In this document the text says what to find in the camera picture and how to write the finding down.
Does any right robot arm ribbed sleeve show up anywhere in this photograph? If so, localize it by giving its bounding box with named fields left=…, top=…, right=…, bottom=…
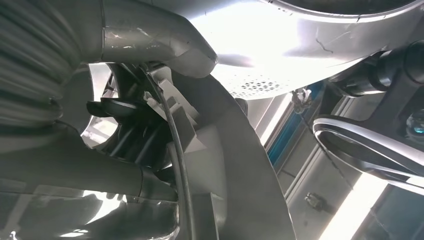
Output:
left=0, top=0, right=83, bottom=128

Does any small ceiling fixture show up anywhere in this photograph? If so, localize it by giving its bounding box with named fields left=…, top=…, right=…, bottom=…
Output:
left=304, top=192, right=328, bottom=213

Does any robot head chrome rim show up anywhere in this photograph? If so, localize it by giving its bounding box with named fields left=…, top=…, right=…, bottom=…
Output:
left=312, top=39, right=424, bottom=197

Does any ceiling light panel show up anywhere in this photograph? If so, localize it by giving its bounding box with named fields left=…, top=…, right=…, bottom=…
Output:
left=317, top=172, right=389, bottom=240

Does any black chain hoist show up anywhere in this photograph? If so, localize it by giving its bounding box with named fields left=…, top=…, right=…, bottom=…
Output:
left=290, top=87, right=313, bottom=116

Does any blue overhead rail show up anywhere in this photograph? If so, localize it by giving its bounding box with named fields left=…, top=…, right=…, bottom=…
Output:
left=266, top=81, right=325, bottom=167

